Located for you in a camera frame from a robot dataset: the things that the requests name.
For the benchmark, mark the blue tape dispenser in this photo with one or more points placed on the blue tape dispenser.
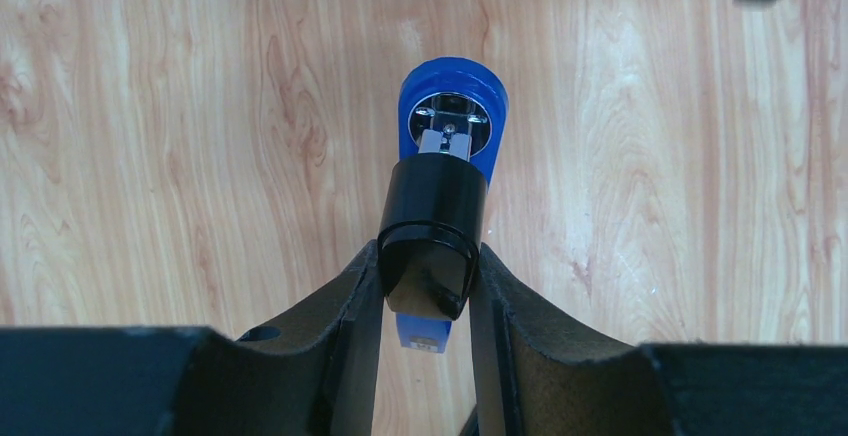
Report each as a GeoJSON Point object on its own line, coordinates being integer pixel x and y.
{"type": "Point", "coordinates": [451, 115]}

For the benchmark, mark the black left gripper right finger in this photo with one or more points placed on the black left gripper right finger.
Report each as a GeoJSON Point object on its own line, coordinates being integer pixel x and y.
{"type": "Point", "coordinates": [539, 371]}

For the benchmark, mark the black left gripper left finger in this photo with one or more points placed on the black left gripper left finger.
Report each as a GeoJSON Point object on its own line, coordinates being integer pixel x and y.
{"type": "Point", "coordinates": [311, 370]}

